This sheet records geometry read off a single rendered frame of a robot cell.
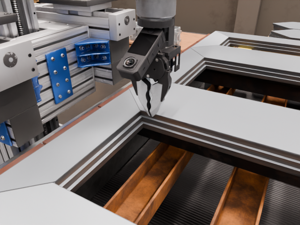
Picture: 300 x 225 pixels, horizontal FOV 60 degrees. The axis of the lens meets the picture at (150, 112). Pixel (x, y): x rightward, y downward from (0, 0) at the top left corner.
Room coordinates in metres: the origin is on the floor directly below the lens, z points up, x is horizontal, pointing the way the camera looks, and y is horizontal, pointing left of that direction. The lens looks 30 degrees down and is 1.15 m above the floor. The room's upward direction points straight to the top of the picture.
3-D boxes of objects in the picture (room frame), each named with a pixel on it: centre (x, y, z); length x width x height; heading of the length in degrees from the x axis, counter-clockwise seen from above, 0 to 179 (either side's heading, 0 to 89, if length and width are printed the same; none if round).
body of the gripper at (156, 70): (0.53, -0.01, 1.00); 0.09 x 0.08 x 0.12; 151
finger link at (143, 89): (0.54, 0.00, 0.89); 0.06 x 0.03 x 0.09; 151
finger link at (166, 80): (0.50, -0.02, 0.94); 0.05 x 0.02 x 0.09; 61
